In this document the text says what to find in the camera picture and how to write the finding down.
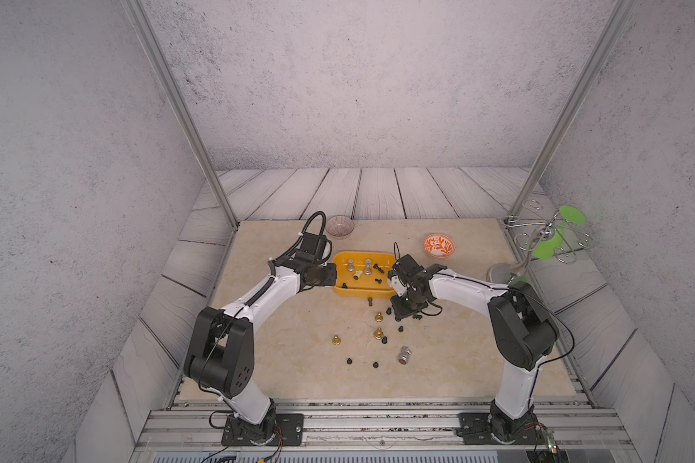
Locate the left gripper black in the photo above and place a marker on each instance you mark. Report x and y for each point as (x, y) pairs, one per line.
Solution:
(331, 274)

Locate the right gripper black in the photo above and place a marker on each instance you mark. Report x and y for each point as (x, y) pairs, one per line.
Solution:
(399, 312)

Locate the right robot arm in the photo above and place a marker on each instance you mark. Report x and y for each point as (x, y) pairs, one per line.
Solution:
(525, 333)

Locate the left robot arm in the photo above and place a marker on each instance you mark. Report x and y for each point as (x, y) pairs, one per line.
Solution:
(221, 355)

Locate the yellow plastic storage box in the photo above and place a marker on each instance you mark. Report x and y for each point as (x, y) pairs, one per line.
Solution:
(366, 286)

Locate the silver rook chess piece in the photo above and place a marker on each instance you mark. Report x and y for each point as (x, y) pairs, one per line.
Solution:
(404, 355)

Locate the striped glass bowl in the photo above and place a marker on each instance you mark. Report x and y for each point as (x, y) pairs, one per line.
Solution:
(339, 226)

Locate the orange patterned bowl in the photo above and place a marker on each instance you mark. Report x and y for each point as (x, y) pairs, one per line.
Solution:
(439, 246)

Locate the metal cup tree stand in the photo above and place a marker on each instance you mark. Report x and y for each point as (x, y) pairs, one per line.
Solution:
(542, 232)

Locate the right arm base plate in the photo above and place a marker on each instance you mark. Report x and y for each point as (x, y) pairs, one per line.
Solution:
(489, 429)

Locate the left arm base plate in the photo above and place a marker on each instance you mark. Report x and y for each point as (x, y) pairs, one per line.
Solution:
(275, 430)

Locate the left aluminium frame post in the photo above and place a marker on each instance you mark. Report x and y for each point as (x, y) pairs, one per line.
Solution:
(149, 41)

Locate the aluminium frame post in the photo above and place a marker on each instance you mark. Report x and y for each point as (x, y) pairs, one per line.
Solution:
(595, 62)
(149, 41)

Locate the right aluminium frame post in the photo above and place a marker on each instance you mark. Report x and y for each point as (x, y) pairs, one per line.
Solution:
(595, 62)

